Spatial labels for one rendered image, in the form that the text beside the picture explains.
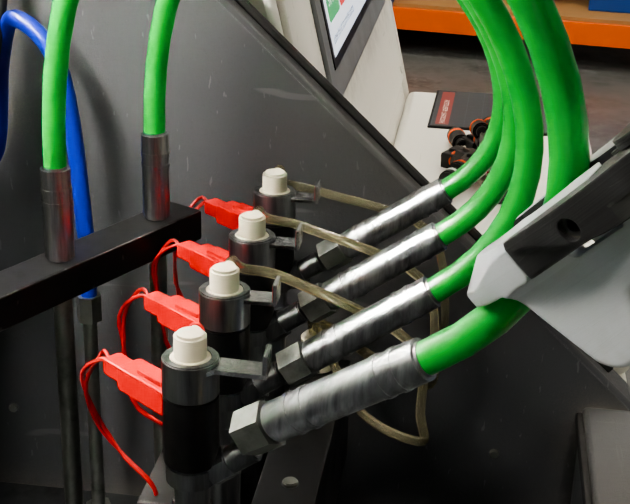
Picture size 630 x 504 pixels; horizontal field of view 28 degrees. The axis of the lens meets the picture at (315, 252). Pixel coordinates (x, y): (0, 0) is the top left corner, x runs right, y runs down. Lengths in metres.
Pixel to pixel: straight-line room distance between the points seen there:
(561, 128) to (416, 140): 1.00
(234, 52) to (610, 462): 0.38
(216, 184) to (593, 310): 0.52
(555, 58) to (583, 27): 5.42
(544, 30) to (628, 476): 0.50
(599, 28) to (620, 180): 5.48
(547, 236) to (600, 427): 0.54
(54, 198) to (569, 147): 0.40
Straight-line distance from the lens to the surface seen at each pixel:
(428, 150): 1.39
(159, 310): 0.72
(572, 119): 0.43
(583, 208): 0.38
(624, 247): 0.40
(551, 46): 0.43
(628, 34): 5.85
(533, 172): 0.63
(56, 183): 0.76
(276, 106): 0.88
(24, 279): 0.76
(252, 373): 0.60
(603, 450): 0.90
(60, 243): 0.78
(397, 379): 0.49
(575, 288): 0.42
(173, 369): 0.60
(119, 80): 0.90
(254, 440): 0.53
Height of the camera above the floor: 1.40
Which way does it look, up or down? 23 degrees down
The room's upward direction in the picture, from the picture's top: 2 degrees clockwise
